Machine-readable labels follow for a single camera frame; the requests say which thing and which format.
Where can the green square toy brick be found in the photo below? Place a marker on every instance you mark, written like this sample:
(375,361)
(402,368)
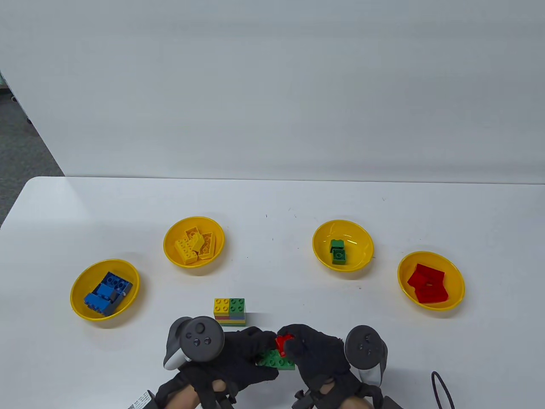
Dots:
(339,257)
(337,244)

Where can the person's left hand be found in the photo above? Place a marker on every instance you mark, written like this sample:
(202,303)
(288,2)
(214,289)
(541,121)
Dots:
(238,353)

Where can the person's left forearm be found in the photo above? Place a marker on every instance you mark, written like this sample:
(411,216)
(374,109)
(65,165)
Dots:
(183,400)

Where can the grey right wrist camera unit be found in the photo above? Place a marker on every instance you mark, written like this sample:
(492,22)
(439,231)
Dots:
(391,403)

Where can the blue long toy brick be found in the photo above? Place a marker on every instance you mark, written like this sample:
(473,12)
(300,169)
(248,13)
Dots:
(118,282)
(96,302)
(116,301)

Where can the grey hand controller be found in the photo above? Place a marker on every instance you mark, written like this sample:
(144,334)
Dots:
(366,347)
(200,338)

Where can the cube shaped toy brick stack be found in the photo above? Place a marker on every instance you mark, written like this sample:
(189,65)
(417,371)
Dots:
(230,309)

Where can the yellow plastic bowl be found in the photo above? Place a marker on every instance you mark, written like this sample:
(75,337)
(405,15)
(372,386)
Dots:
(83,281)
(213,230)
(357,238)
(451,264)

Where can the green long toy brick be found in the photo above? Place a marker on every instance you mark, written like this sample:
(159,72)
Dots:
(274,362)

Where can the black left wrist camera unit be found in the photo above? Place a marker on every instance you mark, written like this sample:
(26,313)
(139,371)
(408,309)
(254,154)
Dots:
(140,400)

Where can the yellow long toy brick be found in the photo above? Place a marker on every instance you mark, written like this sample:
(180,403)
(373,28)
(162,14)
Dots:
(186,251)
(208,248)

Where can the person's right hand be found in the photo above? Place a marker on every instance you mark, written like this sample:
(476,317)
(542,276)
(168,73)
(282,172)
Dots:
(319,353)

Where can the blue square toy brick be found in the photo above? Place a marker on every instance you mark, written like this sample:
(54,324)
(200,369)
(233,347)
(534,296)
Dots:
(104,290)

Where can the yellow square toy brick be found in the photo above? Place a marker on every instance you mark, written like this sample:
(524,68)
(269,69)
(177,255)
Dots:
(192,233)
(197,242)

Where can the red long toy brick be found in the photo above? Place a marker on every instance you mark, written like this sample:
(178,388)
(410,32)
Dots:
(434,294)

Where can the red square toy brick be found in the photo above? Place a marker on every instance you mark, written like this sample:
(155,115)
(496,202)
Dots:
(429,270)
(415,279)
(281,342)

